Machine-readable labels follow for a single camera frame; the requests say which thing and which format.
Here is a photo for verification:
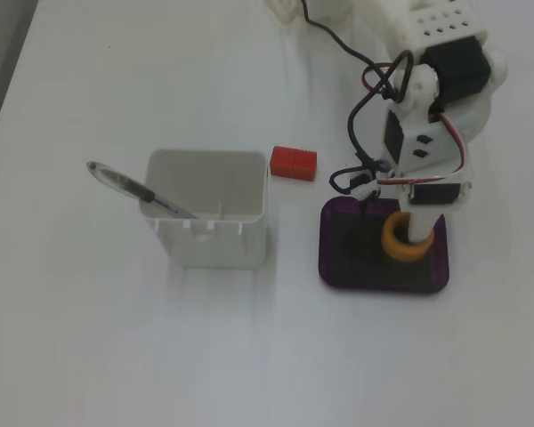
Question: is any white plastic pen holder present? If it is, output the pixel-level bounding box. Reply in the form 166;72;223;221
140;149;269;270

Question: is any black cable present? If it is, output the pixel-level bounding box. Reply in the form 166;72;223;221
298;0;416;197

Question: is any yellow tape roll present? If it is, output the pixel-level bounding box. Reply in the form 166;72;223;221
380;210;437;264

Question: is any red plastic block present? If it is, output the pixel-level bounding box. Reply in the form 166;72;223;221
269;145;318;182

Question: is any purple metal tray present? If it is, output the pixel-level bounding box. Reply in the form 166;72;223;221
316;195;451;295

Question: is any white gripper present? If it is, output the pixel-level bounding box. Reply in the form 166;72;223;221
381;100;474;246

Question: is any red wire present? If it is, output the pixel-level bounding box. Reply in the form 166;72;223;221
361;63;471;186

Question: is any black and silver pen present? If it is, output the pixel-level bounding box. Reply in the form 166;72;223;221
85;160;199;220

